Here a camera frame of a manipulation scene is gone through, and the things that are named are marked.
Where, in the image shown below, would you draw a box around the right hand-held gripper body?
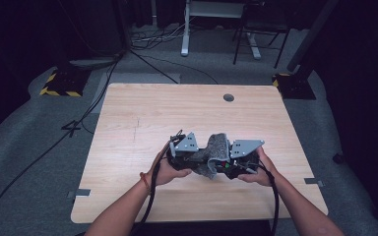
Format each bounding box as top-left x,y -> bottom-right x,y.
229,139 -> 266,175

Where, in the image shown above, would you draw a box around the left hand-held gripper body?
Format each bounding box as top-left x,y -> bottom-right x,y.
166,130 -> 200,172

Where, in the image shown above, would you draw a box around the grey knitted cloth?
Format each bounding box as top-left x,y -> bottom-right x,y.
190,132 -> 232,180

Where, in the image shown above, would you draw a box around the person's right hand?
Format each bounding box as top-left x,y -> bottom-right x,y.
236,146 -> 279,188

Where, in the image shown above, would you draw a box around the person's left hand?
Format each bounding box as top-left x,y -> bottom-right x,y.
146,148 -> 193,188

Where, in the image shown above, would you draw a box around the grey tape strip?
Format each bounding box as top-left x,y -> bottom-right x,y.
303,177 -> 325,188
66,188 -> 93,199

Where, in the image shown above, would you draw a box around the black yellow-striped stand base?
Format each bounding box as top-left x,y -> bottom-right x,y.
272,72 -> 317,100
38,67 -> 92,98

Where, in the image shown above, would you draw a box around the small black floor object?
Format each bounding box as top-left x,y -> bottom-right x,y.
332,152 -> 346,165

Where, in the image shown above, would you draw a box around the grey stand foot plate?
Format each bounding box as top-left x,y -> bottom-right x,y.
68,56 -> 120,71

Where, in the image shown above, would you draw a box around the black metal chair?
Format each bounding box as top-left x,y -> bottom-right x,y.
231,0 -> 291,70

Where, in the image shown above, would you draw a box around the slanted grey stand pole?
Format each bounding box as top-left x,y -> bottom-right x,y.
286,0 -> 341,74

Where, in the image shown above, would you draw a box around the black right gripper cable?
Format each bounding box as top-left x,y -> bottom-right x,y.
256,159 -> 281,236

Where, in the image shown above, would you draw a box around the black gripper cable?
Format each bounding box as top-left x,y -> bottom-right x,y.
129,129 -> 184,236
256,159 -> 281,236

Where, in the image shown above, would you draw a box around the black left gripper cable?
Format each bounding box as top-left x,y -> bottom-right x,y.
129,129 -> 184,236

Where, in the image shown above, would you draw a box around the red string bracelet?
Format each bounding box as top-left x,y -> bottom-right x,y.
139,171 -> 153,196

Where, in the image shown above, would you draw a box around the thin black floor cable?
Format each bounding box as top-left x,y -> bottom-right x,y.
129,48 -> 220,86

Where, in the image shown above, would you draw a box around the white desk frame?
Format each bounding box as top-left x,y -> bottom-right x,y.
180,0 -> 263,61

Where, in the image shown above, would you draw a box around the bundle of floor cables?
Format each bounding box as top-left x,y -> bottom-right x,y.
130,18 -> 195,51

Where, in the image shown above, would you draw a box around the long black floor cable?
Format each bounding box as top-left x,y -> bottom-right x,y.
0,55 -> 123,234

